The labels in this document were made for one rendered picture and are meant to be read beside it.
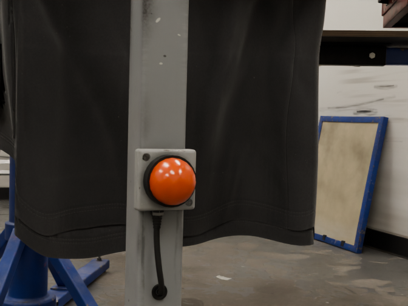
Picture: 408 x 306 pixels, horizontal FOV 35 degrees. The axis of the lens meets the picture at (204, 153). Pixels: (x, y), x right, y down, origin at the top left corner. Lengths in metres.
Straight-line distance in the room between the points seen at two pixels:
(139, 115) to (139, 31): 0.07
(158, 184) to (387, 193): 3.22
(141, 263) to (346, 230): 3.22
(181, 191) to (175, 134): 0.06
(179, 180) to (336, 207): 3.36
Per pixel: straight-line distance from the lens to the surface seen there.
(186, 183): 0.50
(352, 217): 3.71
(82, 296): 2.02
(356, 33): 1.83
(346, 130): 3.90
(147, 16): 0.54
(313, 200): 0.95
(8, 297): 2.22
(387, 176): 3.69
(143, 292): 0.55
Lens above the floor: 0.70
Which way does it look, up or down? 3 degrees down
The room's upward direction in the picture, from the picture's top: 2 degrees clockwise
